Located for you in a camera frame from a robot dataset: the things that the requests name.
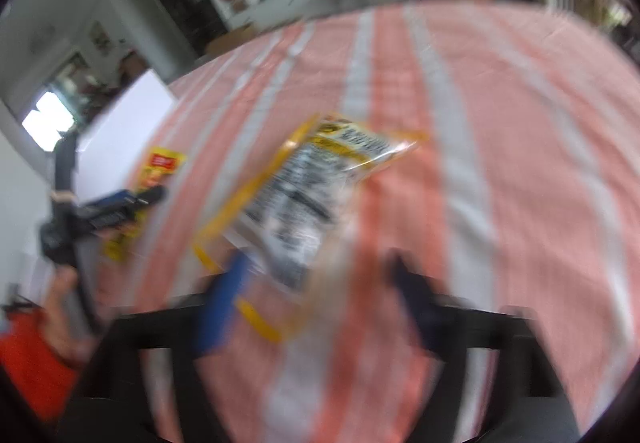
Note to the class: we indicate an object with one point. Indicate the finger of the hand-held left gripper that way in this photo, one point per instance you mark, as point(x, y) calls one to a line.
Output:
point(120, 203)

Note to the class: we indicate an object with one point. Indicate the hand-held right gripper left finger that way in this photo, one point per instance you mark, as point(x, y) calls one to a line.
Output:
point(225, 308)

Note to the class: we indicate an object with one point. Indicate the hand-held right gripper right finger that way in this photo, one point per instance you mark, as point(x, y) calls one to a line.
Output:
point(415, 303)

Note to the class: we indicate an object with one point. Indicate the yellow packet with red label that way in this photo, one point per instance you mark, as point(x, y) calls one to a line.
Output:
point(160, 168)

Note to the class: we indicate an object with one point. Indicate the white board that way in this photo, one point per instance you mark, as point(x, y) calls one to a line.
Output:
point(130, 133)

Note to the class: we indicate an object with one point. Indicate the yellow edged snack packet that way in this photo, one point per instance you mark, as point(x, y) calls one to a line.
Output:
point(310, 193)

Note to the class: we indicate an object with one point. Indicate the person's left hand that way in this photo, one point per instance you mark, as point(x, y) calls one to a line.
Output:
point(62, 318)

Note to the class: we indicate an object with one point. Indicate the balcony glass door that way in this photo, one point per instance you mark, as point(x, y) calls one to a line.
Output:
point(45, 123)

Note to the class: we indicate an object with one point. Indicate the person's orange clothing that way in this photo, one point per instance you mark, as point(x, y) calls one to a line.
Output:
point(30, 373)

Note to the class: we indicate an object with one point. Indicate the orange white striped cloth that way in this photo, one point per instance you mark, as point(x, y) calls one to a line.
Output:
point(500, 148)

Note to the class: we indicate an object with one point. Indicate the brown cardboard box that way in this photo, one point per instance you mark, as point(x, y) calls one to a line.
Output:
point(230, 40)

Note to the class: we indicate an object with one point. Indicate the framed wall picture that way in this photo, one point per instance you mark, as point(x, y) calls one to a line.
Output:
point(100, 38)

